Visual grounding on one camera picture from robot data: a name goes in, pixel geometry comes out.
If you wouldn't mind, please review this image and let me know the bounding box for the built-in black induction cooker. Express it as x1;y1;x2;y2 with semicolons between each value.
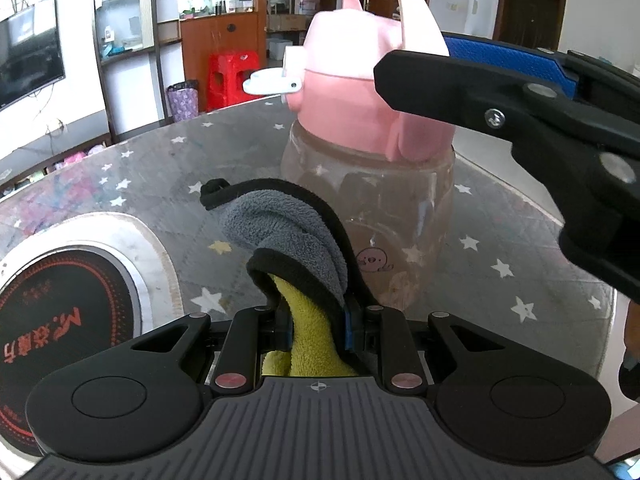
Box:
0;212;183;461

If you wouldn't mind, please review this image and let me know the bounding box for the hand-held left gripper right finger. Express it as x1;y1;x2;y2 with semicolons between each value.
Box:
344;294;506;396

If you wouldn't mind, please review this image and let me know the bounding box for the black flat screen television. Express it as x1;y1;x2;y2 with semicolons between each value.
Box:
0;0;67;111

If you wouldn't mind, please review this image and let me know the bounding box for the pink lidded water bottle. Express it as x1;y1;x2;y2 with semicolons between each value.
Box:
242;0;457;313

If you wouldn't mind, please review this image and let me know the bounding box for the brown wooden display cabinet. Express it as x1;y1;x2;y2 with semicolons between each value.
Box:
179;0;268;111

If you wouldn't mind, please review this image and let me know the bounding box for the purple patterned wastebasket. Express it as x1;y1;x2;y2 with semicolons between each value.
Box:
166;80;200;123

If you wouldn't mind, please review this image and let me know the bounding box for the dark framed glass shelf unit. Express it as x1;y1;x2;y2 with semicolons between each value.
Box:
90;0;183;143

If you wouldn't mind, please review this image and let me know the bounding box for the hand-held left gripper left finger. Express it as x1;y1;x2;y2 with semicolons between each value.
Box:
127;305;295;395

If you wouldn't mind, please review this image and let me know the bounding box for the white storage bin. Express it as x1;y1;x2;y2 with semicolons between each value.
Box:
267;37;293;61

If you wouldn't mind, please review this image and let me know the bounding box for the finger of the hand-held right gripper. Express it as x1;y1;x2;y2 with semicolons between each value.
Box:
373;49;640;222
442;32;640;122

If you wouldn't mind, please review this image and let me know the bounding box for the low dark television stand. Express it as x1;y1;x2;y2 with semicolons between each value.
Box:
0;135;113;196

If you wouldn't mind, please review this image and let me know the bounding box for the red plastic stool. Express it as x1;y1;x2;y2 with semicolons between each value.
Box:
206;51;261;113

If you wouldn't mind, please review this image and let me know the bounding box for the grey and yellow cleaning cloth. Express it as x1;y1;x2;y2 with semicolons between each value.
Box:
200;178;373;378

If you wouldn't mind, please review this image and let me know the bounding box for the dark brown door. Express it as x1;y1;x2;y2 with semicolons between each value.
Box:
492;0;568;53

